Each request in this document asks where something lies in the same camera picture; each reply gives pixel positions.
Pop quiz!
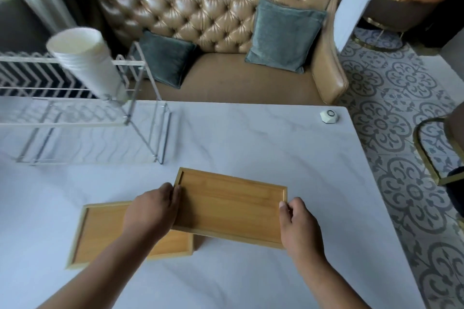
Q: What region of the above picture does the tan tufted leather sofa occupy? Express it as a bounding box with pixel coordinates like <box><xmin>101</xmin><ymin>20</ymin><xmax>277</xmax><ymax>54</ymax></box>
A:
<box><xmin>92</xmin><ymin>0</ymin><xmax>349</xmax><ymax>106</ymax></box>

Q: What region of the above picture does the person's left forearm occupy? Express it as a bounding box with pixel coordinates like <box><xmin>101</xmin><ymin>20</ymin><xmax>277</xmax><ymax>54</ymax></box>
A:
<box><xmin>36</xmin><ymin>224</ymin><xmax>160</xmax><ymax>309</ymax></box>

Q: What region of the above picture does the white wire dish rack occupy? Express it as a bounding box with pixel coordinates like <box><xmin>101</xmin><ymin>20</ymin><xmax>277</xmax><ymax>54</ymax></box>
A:
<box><xmin>0</xmin><ymin>42</ymin><xmax>172</xmax><ymax>166</ymax></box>

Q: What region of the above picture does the person's right hand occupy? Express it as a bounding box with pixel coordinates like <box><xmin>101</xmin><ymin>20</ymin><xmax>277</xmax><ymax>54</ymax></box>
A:
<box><xmin>279</xmin><ymin>197</ymin><xmax>326</xmax><ymax>261</ymax></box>

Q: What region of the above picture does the dark teal cushion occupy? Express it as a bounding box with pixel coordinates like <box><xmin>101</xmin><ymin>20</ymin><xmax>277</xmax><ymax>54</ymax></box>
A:
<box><xmin>130</xmin><ymin>29</ymin><xmax>198</xmax><ymax>89</ymax></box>

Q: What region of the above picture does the wooden rectangular tray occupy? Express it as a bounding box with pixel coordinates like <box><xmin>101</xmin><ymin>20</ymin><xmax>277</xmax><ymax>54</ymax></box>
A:
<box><xmin>65</xmin><ymin>201</ymin><xmax>194</xmax><ymax>270</ymax></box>
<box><xmin>170</xmin><ymin>167</ymin><xmax>288</xmax><ymax>250</ymax></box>

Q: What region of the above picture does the gold frame chair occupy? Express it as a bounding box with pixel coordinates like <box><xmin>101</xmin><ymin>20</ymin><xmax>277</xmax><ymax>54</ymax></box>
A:
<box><xmin>413</xmin><ymin>100</ymin><xmax>464</xmax><ymax>219</ymax></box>

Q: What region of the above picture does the person's left hand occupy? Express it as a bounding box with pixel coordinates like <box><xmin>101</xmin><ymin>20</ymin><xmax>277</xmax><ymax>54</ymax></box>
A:
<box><xmin>123</xmin><ymin>182</ymin><xmax>181</xmax><ymax>244</ymax></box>

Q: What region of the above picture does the light teal cushion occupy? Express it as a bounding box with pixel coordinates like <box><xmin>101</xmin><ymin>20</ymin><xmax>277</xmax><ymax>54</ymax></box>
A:
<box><xmin>245</xmin><ymin>0</ymin><xmax>328</xmax><ymax>75</ymax></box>

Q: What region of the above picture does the person's right forearm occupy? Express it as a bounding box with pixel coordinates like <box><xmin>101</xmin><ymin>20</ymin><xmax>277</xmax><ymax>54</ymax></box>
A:
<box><xmin>290</xmin><ymin>247</ymin><xmax>370</xmax><ymax>309</ymax></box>

